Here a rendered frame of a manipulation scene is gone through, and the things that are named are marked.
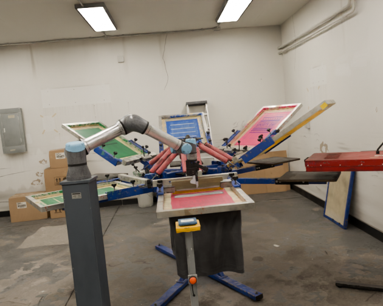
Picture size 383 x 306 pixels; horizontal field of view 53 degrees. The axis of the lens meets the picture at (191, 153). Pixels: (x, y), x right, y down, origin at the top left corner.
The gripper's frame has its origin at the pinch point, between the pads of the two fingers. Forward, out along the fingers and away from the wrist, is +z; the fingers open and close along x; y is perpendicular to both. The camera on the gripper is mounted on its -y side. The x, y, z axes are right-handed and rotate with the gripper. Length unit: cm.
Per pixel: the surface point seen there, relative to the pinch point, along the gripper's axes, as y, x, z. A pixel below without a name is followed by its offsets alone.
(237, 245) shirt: -18, 51, 30
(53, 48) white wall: 204, -412, -189
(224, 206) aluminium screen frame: -11, 61, 3
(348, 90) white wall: -200, -166, -64
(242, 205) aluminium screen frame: -22, 61, 3
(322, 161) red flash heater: -97, -2, -9
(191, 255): 12, 80, 23
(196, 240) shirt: 7, 52, 24
